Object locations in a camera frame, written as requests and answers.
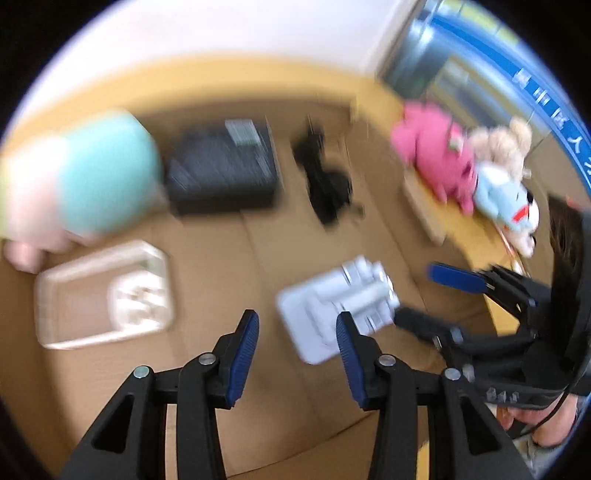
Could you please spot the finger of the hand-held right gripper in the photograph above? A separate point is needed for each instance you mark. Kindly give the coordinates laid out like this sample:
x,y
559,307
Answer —
x,y
425,325
455,275

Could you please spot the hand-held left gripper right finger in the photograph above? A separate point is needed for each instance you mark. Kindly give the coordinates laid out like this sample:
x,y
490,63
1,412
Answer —
x,y
351,364

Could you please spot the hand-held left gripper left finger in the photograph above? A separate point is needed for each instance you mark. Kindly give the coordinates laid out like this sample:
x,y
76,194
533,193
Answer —
x,y
242,355

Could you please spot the white packaged item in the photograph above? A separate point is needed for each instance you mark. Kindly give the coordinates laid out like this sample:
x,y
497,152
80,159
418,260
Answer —
x,y
332,304

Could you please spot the black product box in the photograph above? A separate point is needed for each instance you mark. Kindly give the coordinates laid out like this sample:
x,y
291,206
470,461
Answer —
x,y
221,170

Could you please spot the person's right hand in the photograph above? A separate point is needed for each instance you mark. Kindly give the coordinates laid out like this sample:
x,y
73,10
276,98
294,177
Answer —
x,y
540,422

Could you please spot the blue dog plush toy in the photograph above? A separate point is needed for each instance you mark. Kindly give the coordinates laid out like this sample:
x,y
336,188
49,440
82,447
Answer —
x,y
505,198

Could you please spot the beige bear plush toy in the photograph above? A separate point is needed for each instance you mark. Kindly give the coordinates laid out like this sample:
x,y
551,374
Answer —
x,y
501,141

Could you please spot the clear plastic package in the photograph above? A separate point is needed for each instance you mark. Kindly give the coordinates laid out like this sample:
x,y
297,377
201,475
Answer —
x,y
106,295

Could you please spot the glass door with blue band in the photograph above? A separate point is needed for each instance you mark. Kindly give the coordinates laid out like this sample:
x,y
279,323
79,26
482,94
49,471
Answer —
x,y
485,60

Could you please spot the green and pink plush toy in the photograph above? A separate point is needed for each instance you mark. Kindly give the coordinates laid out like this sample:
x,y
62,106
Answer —
x,y
92,180

